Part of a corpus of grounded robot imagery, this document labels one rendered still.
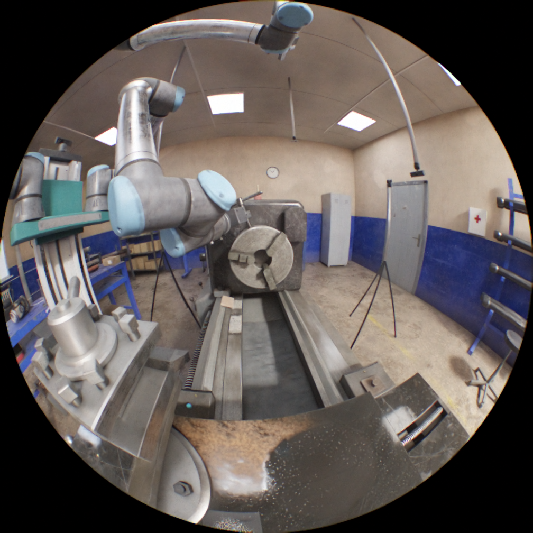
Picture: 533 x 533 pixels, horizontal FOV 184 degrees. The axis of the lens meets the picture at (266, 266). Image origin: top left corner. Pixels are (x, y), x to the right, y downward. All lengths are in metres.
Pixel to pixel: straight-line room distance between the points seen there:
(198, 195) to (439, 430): 0.72
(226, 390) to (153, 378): 0.27
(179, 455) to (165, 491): 0.08
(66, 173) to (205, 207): 1.09
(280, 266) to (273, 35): 0.84
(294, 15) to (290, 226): 0.84
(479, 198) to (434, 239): 1.16
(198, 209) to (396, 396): 0.60
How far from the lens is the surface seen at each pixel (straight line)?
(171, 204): 0.26
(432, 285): 3.44
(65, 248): 1.18
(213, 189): 0.29
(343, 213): 4.27
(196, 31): 0.73
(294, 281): 0.92
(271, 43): 0.68
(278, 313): 0.97
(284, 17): 0.61
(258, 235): 0.62
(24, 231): 0.83
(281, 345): 0.75
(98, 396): 0.19
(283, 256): 0.65
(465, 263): 3.16
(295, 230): 0.80
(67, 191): 1.14
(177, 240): 0.37
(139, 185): 0.25
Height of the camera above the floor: 1.26
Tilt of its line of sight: 18 degrees down
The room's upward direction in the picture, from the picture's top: 1 degrees counter-clockwise
